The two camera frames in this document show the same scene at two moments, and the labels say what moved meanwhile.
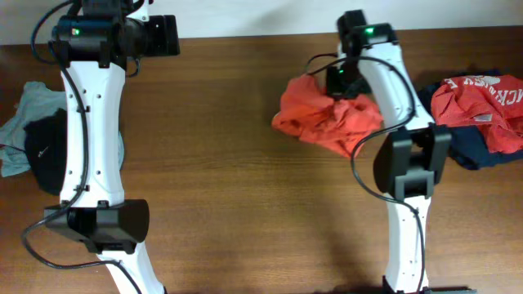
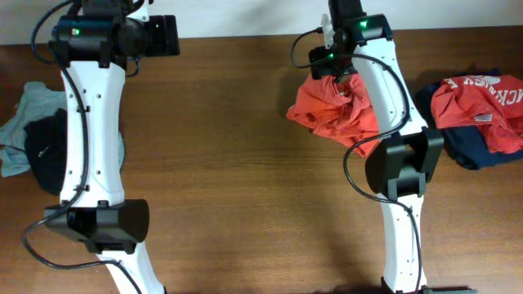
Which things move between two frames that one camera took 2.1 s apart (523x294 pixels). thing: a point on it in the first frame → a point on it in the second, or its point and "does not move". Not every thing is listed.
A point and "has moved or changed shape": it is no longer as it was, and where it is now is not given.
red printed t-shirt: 494,104 does not move
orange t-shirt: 308,112 has moved or changed shape
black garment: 46,142 does not move
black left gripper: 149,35 does not move
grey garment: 37,101 does not move
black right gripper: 337,87 → 320,66
